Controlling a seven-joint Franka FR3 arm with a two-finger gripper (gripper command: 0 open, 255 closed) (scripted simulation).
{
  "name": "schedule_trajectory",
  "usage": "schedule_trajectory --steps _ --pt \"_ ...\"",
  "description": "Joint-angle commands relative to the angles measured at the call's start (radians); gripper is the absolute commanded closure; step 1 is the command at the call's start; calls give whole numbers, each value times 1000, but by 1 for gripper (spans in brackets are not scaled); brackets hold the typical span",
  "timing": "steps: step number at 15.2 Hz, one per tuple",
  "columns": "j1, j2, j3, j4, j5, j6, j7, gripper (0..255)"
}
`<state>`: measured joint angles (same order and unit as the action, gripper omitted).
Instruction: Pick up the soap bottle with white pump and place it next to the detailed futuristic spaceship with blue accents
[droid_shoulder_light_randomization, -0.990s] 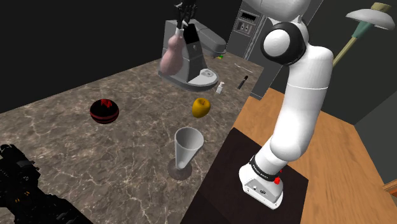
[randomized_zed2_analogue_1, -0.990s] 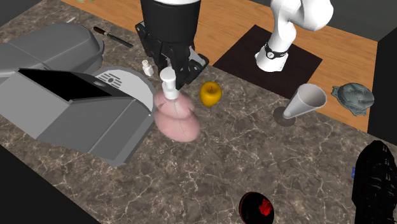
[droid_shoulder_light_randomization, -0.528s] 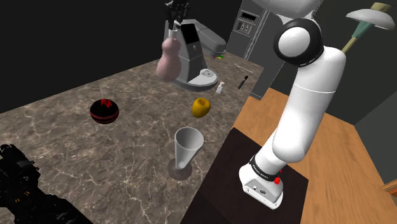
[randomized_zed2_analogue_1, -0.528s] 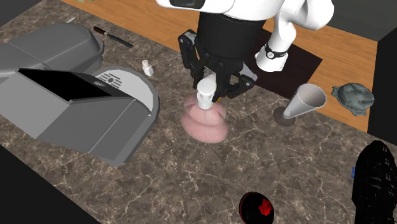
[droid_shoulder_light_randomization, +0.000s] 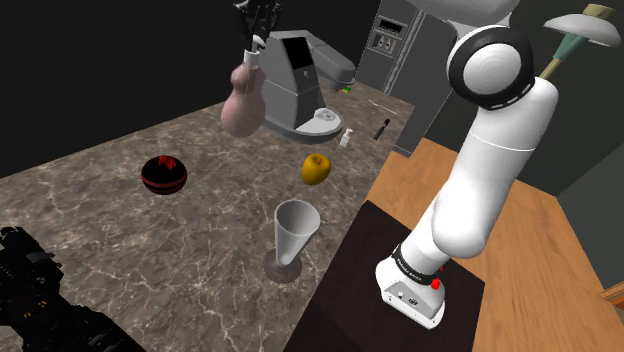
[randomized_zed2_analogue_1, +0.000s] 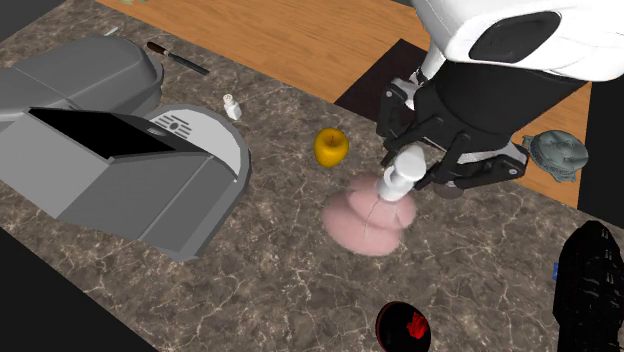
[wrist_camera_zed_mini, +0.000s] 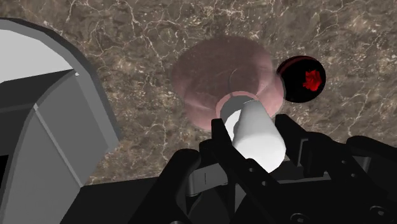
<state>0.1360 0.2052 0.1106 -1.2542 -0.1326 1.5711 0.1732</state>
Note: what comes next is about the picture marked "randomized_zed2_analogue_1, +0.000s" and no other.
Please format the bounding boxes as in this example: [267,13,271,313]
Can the yellow apple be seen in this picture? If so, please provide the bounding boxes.
[313,127,350,169]

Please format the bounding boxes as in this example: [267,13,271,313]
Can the black glossy tall object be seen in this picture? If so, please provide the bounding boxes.
[552,220,624,352]

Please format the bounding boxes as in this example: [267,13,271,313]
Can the black round bowl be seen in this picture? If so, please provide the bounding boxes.
[374,300,433,352]

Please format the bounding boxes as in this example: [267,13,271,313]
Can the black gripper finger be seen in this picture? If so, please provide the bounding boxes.
[376,79,443,168]
[415,135,531,190]

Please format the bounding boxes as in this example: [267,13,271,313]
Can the dark brown robot stand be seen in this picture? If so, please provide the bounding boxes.
[334,38,431,124]

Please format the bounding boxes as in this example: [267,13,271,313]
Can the black knife brown handle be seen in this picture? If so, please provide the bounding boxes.
[146,40,211,77]

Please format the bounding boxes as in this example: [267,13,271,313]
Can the grey coffee machine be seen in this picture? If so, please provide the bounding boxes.
[0,35,253,262]

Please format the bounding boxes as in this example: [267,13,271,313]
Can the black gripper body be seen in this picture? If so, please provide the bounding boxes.
[413,62,588,153]

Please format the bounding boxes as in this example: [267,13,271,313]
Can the red small object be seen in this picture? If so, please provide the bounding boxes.
[405,311,431,340]

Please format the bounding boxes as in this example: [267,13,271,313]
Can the pink soap dispenser white pump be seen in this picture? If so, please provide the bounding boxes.
[321,144,428,258]

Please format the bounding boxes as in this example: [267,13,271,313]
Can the white salt shaker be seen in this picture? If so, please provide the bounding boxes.
[222,93,243,121]

